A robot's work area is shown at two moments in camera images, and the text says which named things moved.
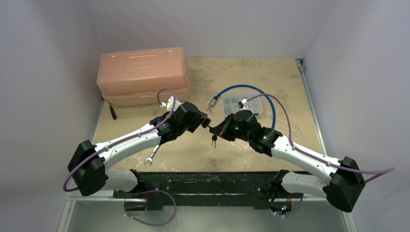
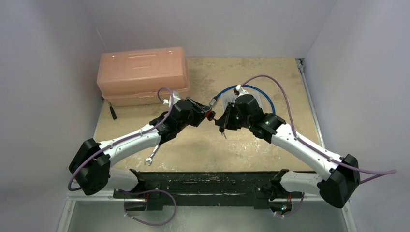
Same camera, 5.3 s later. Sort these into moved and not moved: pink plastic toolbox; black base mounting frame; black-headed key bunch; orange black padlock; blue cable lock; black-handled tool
Moved: orange black padlock; black-headed key bunch
Not moved: blue cable lock; black-handled tool; pink plastic toolbox; black base mounting frame
